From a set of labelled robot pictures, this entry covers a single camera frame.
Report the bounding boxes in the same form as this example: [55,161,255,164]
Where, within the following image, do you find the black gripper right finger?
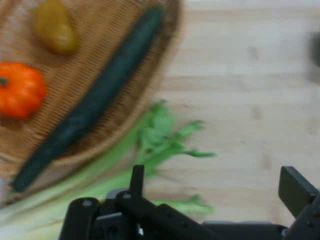
[277,166,320,240]

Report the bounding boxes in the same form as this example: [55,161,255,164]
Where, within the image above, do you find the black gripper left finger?
[58,164,221,240]

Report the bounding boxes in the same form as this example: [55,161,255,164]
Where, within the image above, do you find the brown yellow potato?
[33,0,77,56]

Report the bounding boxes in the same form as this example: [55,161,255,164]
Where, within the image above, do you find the green celery bunch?
[0,99,217,240]

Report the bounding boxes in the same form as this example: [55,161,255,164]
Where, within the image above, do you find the long dark green cucumber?
[11,5,166,193]

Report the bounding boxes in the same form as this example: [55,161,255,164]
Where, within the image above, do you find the green bell pepper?
[309,31,320,83]

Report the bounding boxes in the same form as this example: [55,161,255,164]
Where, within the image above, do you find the small orange pumpkin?
[0,61,48,120]

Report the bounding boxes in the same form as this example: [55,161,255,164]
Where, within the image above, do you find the woven wicker basket with handles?
[0,0,186,208]

